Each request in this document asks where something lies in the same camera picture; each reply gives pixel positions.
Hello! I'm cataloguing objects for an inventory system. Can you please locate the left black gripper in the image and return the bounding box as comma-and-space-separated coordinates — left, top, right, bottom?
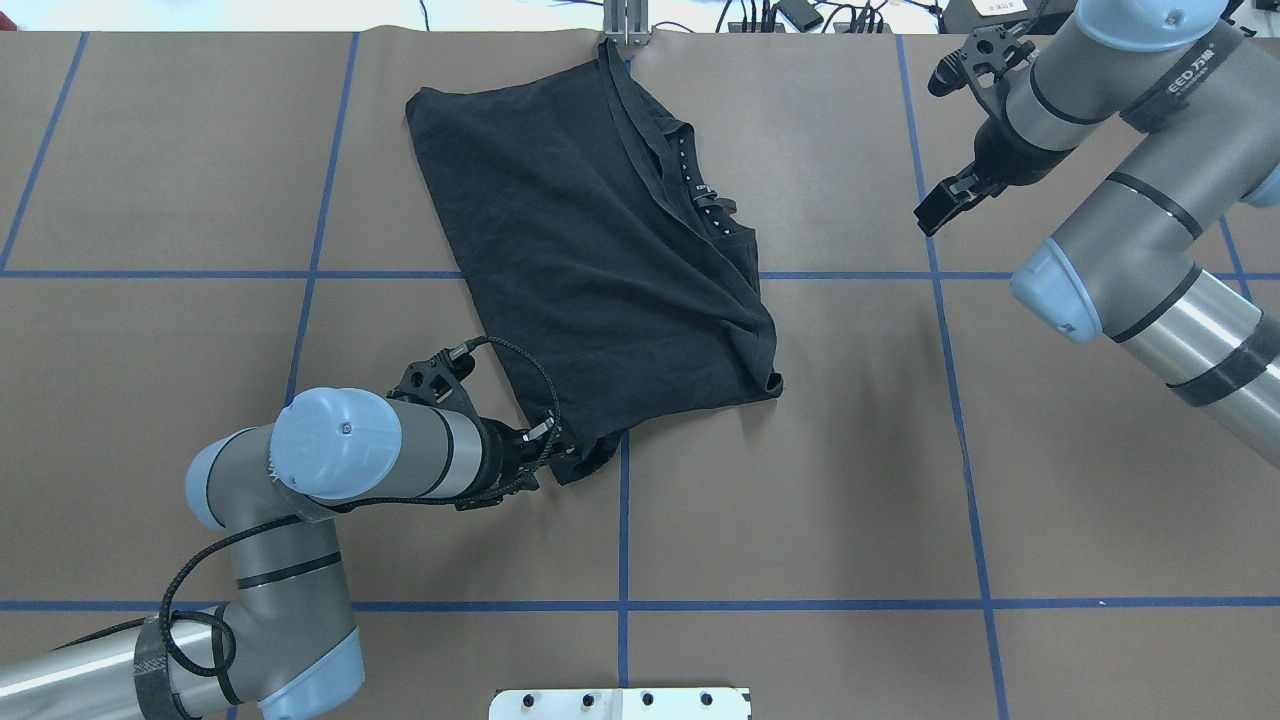
454, 415, 566, 511

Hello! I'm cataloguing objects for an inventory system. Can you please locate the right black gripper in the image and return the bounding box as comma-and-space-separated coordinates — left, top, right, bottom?
914, 117, 1051, 237

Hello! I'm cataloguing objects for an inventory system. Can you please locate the black graphic t-shirt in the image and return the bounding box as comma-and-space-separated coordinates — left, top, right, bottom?
404, 41, 785, 486

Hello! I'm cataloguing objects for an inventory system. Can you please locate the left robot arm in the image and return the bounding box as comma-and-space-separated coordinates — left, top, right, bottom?
3, 388, 573, 719

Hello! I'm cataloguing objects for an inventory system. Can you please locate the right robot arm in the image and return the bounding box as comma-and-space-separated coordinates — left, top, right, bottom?
915, 1, 1279, 464

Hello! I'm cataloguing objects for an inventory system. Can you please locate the black power adapter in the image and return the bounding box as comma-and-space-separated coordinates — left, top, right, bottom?
773, 0, 824, 33

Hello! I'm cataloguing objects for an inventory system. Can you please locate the left camera cable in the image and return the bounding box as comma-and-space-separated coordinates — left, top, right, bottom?
160, 334, 563, 682

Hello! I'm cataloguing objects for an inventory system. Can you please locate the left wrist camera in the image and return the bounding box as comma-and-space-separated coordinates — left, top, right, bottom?
385, 343, 480, 419

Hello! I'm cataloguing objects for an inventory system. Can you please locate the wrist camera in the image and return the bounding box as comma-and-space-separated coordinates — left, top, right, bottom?
385, 343, 480, 419
927, 20, 1037, 117

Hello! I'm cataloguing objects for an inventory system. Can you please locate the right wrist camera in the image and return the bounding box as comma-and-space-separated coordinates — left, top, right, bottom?
927, 20, 1037, 117

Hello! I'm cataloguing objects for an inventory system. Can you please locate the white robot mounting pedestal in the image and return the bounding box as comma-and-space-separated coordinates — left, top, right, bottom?
488, 685, 754, 719

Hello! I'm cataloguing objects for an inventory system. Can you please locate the aluminium frame post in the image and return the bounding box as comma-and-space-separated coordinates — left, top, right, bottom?
602, 0, 652, 46

